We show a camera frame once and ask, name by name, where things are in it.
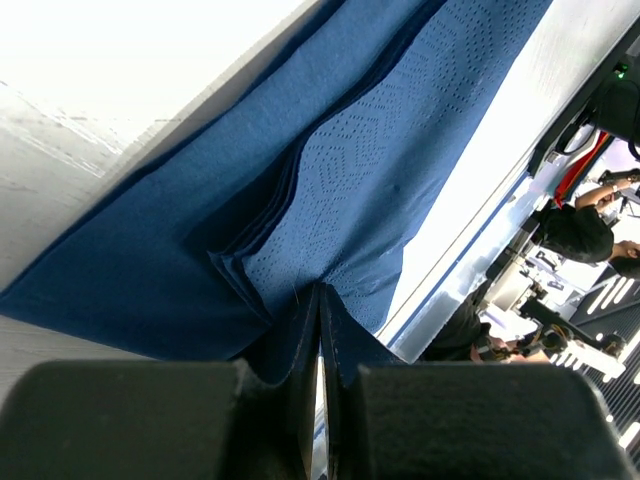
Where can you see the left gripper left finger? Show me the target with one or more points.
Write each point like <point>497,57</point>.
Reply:
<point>249,418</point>

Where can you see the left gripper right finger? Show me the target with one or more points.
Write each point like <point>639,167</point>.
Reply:
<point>386,419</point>

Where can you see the blue paper napkin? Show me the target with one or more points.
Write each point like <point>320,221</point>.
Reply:
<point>323,171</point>

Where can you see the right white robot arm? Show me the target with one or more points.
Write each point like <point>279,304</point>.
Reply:
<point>607,101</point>

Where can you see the person in black shirt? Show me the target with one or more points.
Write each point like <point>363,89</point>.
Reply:
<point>578,232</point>

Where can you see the aluminium rail frame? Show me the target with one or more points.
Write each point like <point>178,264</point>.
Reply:
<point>463,267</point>

